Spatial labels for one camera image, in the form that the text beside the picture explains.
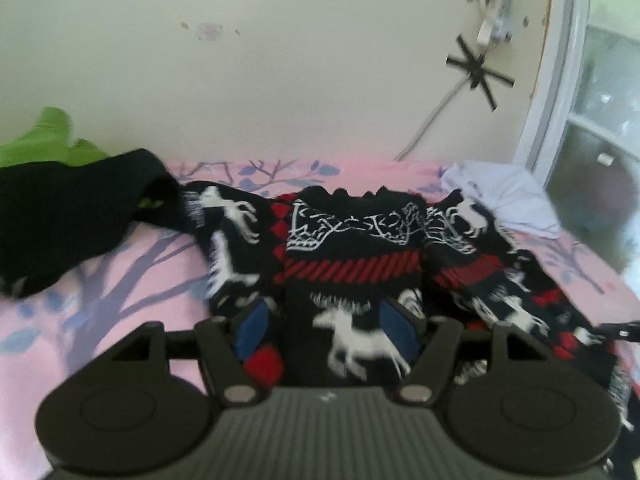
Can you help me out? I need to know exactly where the white power strip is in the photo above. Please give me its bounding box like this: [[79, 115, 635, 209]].
[[474, 0, 517, 47]]

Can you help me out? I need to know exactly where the green knitted garment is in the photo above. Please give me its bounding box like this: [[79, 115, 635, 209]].
[[0, 106, 168, 212]]

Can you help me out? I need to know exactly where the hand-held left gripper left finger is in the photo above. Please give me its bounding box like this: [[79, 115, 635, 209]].
[[110, 300, 281, 407]]

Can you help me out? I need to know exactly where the black red white patterned sweater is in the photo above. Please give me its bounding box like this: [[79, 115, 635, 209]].
[[179, 184, 637, 433]]

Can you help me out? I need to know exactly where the black garment with white stripes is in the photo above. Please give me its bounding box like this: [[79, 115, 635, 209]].
[[0, 147, 187, 298]]

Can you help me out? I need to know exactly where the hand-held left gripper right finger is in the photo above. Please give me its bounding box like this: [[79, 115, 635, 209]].
[[378, 297, 546, 407]]

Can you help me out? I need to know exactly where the pink tree-print bedsheet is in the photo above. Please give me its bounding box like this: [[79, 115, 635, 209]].
[[0, 158, 640, 480]]

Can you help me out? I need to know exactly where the white crumpled cloth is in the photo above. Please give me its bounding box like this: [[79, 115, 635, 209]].
[[439, 159, 562, 240]]

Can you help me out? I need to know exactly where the grey power cable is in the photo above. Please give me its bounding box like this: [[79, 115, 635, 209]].
[[394, 84, 465, 162]]

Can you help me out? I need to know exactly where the white window frame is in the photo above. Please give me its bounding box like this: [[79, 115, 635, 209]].
[[514, 0, 640, 281]]

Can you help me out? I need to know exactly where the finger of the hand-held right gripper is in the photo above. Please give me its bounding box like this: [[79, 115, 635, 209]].
[[599, 320, 640, 344]]

